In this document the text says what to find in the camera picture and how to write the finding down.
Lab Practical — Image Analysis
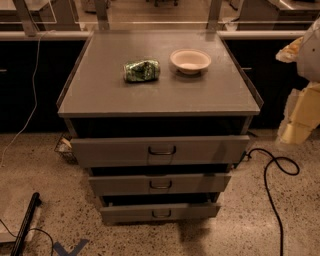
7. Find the black floor cable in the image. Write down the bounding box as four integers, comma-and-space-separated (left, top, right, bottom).
240, 147, 301, 256

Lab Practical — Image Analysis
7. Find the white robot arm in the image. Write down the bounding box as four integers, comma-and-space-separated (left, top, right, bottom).
275, 19, 320, 145

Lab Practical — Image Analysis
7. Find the white hanging cable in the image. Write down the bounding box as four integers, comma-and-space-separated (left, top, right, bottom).
0, 30, 54, 167

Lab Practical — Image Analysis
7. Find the grey top drawer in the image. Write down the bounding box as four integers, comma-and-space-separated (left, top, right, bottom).
71, 135, 249, 168

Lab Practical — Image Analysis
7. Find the grey drawer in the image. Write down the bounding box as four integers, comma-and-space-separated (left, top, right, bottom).
100, 203, 220, 223
89, 174, 230, 196
71, 135, 249, 168

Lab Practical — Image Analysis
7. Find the grey drawer cabinet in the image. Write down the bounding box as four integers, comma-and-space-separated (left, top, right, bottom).
58, 30, 263, 209

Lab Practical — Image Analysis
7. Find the grey bottom drawer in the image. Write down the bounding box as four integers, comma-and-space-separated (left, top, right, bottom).
100, 203, 220, 223

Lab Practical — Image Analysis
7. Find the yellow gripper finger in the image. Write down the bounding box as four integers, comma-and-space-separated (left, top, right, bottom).
275, 37, 303, 63
278, 82, 320, 145

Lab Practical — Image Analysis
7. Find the thin black cable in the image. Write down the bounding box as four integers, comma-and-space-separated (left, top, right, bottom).
0, 218, 55, 256

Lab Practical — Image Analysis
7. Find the black wire basket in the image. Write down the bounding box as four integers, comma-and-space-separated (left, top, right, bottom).
54, 134, 77, 164

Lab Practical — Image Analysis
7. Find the black bar on floor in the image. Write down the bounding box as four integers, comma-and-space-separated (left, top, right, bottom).
10, 192, 41, 256

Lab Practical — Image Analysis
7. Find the white paper bowl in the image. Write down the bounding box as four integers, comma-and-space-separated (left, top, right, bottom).
170, 49, 211, 75

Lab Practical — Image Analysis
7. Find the crushed green soda can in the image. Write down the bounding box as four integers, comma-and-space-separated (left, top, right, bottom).
123, 59, 160, 83

